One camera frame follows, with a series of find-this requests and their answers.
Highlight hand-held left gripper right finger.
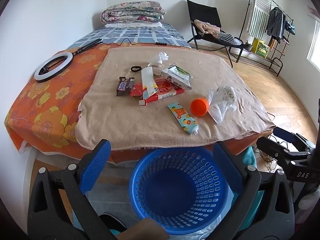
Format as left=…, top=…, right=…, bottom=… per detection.
left=212, top=142, right=295, bottom=240

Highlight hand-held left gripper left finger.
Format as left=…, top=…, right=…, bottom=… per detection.
left=27, top=139, right=128, bottom=240

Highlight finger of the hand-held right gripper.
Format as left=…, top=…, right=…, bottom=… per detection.
left=272, top=127, right=315, bottom=153
left=256, top=136, right=295, bottom=167

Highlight clear plastic bag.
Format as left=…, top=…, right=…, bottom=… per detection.
left=206, top=85, right=238, bottom=125

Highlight blue plastic basket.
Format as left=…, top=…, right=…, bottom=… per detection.
left=129, top=147, right=237, bottom=235

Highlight orange plastic cup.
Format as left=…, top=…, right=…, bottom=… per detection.
left=190, top=98, right=209, bottom=117

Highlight fruit print cream tube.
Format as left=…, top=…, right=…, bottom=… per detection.
left=167, top=102, right=199, bottom=135

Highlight brown chocolate bar wrapper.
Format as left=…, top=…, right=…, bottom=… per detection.
left=116, top=76, right=136, bottom=97

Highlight red cardboard box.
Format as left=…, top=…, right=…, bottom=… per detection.
left=129, top=77, right=186, bottom=104

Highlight striped paper wrapper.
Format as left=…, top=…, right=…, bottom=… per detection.
left=139, top=68, right=158, bottom=106

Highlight green white wipes packet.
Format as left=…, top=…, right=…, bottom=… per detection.
left=161, top=65, right=193, bottom=90

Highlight white rubber wristband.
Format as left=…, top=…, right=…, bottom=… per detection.
left=146, top=61, right=164, bottom=75

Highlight teal cloth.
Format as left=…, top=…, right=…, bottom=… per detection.
left=241, top=146, right=265, bottom=233

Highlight black shoe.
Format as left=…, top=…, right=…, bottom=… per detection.
left=99, top=212, right=128, bottom=233

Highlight black clothes rack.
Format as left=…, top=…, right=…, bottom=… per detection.
left=236, top=0, right=294, bottom=77

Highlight beige towel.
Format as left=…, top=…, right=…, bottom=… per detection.
left=75, top=47, right=277, bottom=150

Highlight orange floral bed sheet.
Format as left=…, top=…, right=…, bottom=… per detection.
left=4, top=47, right=275, bottom=164

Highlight yellow crate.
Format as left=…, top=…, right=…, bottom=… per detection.
left=251, top=37, right=270, bottom=59

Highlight window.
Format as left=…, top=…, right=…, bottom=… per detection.
left=306, top=5, right=320, bottom=68

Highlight teal garment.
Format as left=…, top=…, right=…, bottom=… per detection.
left=285, top=20, right=296, bottom=35

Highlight dark jacket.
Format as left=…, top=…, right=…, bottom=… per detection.
left=266, top=7, right=287, bottom=43

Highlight striped cloth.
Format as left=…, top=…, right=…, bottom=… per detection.
left=216, top=31, right=242, bottom=46

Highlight green striped towel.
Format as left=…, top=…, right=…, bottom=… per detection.
left=246, top=0, right=272, bottom=40

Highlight black folded tripod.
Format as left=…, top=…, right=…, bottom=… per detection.
left=72, top=38, right=103, bottom=55

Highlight beige cloth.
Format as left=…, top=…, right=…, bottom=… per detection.
left=194, top=19, right=222, bottom=36

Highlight blue plaid bed sheet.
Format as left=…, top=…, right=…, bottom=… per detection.
left=66, top=22, right=192, bottom=50

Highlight white folded blanket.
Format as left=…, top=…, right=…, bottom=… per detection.
left=104, top=21, right=163, bottom=28

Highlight black folding chair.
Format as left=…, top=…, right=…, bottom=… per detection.
left=186, top=0, right=253, bottom=68

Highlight folded floral quilt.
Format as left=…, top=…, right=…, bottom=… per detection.
left=101, top=1, right=166, bottom=25

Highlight tangled floor cables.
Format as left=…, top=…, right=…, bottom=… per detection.
left=260, top=134, right=283, bottom=173

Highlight white bed frame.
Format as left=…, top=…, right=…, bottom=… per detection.
left=21, top=142, right=38, bottom=220

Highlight white ring light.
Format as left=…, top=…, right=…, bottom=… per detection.
left=34, top=51, right=74, bottom=83

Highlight black cable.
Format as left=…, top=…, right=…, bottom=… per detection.
left=100, top=38, right=158, bottom=47

